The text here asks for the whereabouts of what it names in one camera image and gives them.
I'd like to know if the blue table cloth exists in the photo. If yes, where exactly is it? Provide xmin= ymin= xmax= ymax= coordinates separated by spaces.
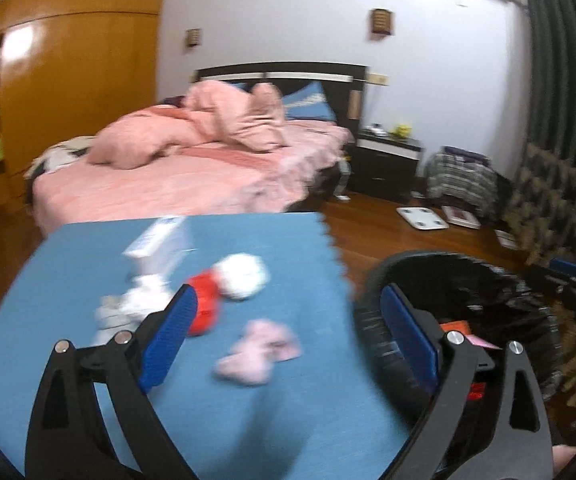
xmin=0 ymin=211 xmax=421 ymax=480

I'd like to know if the white cardboard box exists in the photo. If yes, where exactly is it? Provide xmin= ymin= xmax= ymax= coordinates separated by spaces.
xmin=122 ymin=216 xmax=193 ymax=276

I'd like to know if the pink duvet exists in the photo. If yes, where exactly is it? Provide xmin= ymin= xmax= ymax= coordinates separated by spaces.
xmin=86 ymin=80 xmax=291 ymax=171

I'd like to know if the pile of clothes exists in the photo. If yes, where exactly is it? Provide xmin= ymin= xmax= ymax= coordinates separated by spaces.
xmin=22 ymin=135 xmax=98 ymax=178

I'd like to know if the white tissue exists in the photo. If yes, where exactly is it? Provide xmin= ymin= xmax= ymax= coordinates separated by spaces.
xmin=95 ymin=272 xmax=173 ymax=346

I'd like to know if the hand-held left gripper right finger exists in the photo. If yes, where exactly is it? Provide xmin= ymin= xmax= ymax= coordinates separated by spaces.
xmin=379 ymin=282 xmax=554 ymax=480

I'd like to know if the white bathroom scale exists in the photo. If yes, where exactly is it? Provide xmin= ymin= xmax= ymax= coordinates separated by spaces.
xmin=396 ymin=206 xmax=450 ymax=231

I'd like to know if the wooden wardrobe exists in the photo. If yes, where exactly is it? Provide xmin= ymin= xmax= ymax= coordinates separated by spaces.
xmin=0 ymin=0 xmax=165 ymax=231

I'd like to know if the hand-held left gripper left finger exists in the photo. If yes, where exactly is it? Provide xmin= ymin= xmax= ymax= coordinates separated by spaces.
xmin=25 ymin=282 xmax=201 ymax=480

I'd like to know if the plaid cloth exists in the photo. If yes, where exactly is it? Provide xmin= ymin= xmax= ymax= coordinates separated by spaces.
xmin=425 ymin=152 xmax=500 ymax=218

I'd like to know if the dark patterned curtain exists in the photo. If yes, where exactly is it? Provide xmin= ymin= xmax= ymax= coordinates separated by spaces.
xmin=500 ymin=0 xmax=576 ymax=431

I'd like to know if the black lined trash bin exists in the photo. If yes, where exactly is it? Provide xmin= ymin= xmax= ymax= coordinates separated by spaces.
xmin=358 ymin=255 xmax=561 ymax=411

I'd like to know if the large blue pillow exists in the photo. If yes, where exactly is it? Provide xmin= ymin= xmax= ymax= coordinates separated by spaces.
xmin=283 ymin=82 xmax=339 ymax=123

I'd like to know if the black nightstand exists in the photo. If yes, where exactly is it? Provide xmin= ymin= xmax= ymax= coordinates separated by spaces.
xmin=350 ymin=130 xmax=425 ymax=205

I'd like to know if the orange plastic packet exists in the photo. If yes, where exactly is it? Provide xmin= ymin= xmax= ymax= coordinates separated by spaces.
xmin=440 ymin=321 xmax=476 ymax=341

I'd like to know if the large wooden wall lamp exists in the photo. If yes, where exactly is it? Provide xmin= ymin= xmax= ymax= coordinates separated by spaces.
xmin=370 ymin=8 xmax=395 ymax=40

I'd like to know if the pink cloth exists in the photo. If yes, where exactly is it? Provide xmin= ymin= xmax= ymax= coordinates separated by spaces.
xmin=214 ymin=319 xmax=303 ymax=387

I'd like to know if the red plastic wrapper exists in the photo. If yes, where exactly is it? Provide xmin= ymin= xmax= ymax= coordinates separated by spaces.
xmin=188 ymin=270 xmax=223 ymax=337

